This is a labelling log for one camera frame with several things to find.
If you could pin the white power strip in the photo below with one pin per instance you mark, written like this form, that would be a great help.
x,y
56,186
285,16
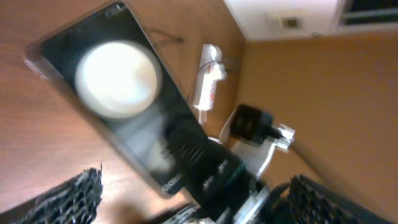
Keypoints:
x,y
205,87

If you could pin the white USB charger plug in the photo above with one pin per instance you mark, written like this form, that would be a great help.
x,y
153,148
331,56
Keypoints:
x,y
216,71

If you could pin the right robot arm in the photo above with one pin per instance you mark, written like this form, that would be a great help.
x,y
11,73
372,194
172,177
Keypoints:
x,y
227,186

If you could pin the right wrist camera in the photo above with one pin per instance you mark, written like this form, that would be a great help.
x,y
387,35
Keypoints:
x,y
257,137

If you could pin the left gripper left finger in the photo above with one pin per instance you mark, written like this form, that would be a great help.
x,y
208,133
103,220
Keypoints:
x,y
73,201

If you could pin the black smartphone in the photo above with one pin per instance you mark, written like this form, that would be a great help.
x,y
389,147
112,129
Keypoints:
x,y
106,67

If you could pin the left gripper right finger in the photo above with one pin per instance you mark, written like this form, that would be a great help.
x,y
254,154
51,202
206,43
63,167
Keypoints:
x,y
302,200

